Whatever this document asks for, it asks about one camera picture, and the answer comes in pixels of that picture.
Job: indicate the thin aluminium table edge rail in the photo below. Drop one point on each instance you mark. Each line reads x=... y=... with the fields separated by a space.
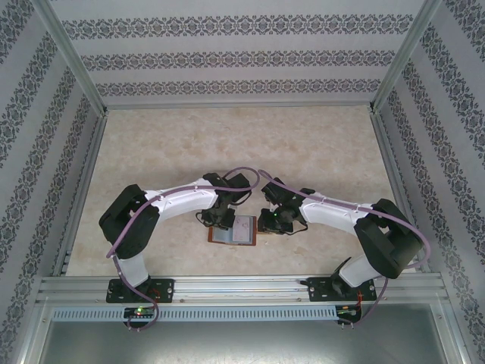
x=238 y=107

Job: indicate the wide aluminium mounting rail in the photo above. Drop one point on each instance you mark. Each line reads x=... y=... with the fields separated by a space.
x=242 y=290

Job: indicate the white card red print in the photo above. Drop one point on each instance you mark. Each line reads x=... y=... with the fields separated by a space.
x=244 y=229

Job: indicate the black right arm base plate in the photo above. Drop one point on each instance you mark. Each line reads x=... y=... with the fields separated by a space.
x=316 y=290

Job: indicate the aluminium frame post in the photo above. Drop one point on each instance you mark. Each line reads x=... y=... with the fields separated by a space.
x=404 y=57
x=72 y=57

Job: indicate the grey sheet metal panel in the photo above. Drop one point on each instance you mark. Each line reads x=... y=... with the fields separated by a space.
x=242 y=345

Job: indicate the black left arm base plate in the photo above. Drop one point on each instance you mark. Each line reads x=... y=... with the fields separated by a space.
x=166 y=290

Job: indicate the aluminium table side rail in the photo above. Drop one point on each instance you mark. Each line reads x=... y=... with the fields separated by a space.
x=84 y=189
x=399 y=189

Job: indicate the brown leather card holder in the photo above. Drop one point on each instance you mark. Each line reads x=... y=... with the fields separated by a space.
x=221 y=237

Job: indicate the small circuit board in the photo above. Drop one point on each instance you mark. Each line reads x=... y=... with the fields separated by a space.
x=140 y=311
x=348 y=310

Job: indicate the aluminium frame beam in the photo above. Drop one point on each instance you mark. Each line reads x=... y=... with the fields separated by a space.
x=453 y=333
x=32 y=333

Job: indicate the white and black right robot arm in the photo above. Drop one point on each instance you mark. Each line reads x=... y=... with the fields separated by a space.
x=329 y=214

